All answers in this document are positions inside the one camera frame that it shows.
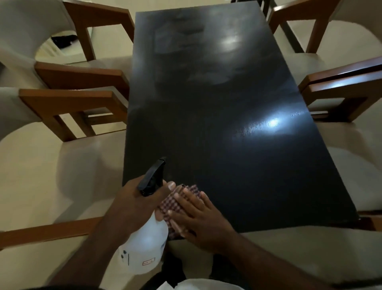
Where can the person's left forearm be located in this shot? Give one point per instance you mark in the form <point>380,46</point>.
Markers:
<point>89,260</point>

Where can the person's dark trousers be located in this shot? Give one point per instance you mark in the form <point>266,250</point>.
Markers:
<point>167,269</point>

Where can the person's left thumb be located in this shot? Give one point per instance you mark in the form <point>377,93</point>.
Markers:
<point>166,189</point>

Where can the black object on floor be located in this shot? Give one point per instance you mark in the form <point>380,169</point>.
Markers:
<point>64,40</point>

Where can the person's left hand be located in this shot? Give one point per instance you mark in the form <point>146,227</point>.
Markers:
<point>128,206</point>

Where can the person's right hand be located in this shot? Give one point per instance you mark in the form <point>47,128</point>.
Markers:
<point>206,228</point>

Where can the white spray bottle black nozzle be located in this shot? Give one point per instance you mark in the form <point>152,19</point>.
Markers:
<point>146,239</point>

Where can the person's white shirt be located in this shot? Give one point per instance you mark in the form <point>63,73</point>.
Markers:
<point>203,284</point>

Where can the person's right thumb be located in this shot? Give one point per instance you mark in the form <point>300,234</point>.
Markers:
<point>176,215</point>

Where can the person's right forearm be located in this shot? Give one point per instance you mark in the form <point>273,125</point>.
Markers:
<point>268,266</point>

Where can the beige chair with wooden arms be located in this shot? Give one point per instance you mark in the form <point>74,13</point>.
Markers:
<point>337,30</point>
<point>44,167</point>
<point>352,155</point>
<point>298,251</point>
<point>59,68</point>

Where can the red checked cleaning cloth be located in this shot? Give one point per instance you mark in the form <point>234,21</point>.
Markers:
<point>188,194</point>

